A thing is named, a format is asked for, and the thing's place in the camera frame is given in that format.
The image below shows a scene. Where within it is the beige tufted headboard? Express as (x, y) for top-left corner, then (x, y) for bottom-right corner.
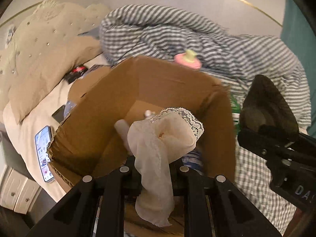
(1, 1), (109, 123)

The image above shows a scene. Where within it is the dark tortoiseshell hair claw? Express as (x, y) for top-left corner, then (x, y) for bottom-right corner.
(239, 74), (299, 141)

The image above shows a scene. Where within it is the smartphone lit screen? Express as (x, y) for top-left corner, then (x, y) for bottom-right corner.
(34, 126), (54, 183)

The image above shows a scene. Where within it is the pink bottle yellow cap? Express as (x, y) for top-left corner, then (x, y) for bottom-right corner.
(174, 49), (202, 70)

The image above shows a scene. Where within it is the green white medicine box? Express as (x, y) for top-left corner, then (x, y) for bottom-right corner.
(230, 94), (241, 134)

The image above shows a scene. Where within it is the black red packet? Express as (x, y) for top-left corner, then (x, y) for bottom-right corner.
(63, 65), (88, 84)

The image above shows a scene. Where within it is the black phone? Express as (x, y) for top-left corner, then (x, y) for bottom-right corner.
(51, 105), (65, 124)

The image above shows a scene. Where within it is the clear jar blue label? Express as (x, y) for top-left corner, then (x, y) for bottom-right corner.
(182, 149), (203, 175)

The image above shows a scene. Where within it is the cream lace stocking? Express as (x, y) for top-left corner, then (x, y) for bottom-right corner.
(114, 108), (204, 227)

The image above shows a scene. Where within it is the white drawer cabinet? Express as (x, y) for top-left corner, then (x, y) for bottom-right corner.
(0, 165), (41, 214)

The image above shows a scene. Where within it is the grey checkered bed sheet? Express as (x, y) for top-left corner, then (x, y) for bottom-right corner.
(235, 142), (298, 236)

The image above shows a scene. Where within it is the teal curtain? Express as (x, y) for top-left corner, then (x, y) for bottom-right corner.
(281, 0), (315, 137)

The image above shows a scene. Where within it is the brown cardboard box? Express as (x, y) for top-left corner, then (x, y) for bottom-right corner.
(48, 56), (236, 236)

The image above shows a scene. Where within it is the grey checkered duvet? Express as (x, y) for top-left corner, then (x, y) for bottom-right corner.
(99, 4), (311, 128)

